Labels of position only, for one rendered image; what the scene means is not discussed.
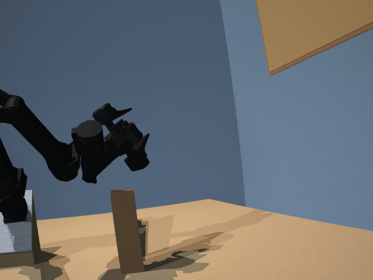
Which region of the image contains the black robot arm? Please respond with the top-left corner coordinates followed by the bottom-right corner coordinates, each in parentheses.
top-left (0, 89), bottom-right (143, 224)

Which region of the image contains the brown wooden post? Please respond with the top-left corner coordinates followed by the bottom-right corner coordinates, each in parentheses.
top-left (110, 188), bottom-right (145, 275)

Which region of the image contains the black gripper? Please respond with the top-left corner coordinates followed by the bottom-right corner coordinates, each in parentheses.
top-left (92, 102), bottom-right (150, 171)

